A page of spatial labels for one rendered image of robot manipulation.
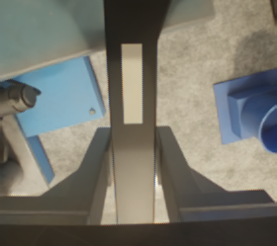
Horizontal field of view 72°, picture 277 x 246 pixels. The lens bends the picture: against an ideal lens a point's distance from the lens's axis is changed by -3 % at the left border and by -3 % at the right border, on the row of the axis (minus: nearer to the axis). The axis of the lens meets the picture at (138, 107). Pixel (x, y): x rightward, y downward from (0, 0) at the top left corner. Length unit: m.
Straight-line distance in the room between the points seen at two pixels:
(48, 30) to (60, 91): 1.03
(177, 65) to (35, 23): 1.13
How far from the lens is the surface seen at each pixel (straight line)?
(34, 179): 1.50
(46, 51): 0.19
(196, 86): 1.32
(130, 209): 0.17
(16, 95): 0.84
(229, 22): 1.38
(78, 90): 1.18
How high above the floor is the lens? 1.24
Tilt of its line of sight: 74 degrees down
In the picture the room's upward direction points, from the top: 175 degrees clockwise
